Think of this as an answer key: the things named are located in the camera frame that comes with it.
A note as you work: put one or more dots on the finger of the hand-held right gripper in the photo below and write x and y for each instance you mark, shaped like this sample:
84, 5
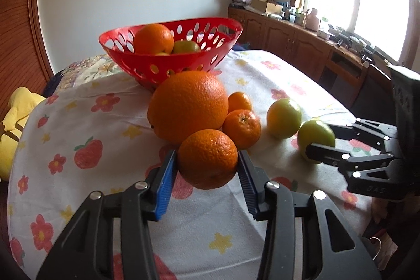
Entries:
331, 153
361, 132

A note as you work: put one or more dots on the floral quilt with navy border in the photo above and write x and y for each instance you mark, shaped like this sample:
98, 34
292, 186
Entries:
82, 66

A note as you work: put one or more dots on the cardboard box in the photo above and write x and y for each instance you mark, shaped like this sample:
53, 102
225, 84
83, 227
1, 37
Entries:
265, 6

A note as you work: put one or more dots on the yellow plush toy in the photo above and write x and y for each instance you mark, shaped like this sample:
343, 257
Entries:
16, 109

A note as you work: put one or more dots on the green apple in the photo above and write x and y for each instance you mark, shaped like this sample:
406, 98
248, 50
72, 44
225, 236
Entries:
315, 135
283, 117

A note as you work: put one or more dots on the large orange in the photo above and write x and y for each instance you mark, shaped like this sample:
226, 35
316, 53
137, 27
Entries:
152, 39
188, 106

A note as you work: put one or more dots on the red perforated plastic basket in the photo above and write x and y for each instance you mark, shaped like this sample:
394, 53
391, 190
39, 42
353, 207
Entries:
126, 62

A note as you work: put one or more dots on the wooden cabinet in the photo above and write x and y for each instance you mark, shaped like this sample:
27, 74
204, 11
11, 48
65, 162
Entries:
288, 43

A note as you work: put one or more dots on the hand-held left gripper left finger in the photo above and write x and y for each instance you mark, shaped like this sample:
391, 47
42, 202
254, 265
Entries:
165, 183

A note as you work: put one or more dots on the white floral cloth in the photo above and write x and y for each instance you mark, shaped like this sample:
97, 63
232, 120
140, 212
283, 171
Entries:
105, 122

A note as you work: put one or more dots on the pink jar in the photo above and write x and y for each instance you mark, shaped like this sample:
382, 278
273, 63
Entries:
311, 20

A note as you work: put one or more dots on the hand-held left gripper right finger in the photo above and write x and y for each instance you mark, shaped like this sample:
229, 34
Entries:
246, 183

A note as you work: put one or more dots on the small tangerine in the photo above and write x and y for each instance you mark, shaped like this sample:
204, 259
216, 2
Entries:
242, 128
208, 158
240, 101

